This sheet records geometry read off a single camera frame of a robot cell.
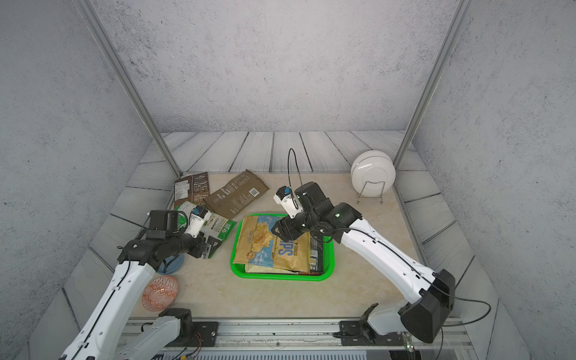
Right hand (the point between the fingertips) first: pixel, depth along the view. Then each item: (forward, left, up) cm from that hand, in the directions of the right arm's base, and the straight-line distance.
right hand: (280, 226), depth 70 cm
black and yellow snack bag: (+2, -12, -21) cm, 24 cm away
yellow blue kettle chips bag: (+1, +9, -13) cm, 16 cm away
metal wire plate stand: (+31, -40, -24) cm, 56 cm away
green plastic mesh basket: (-6, +16, -18) cm, 25 cm away
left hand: (0, +23, -7) cm, 24 cm away
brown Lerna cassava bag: (+29, +27, -23) cm, 46 cm away
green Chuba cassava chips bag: (+15, +30, -23) cm, 40 cm away
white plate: (+36, -39, -13) cm, 54 cm away
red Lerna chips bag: (-6, +7, -18) cm, 21 cm away
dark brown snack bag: (+36, +48, -23) cm, 64 cm away
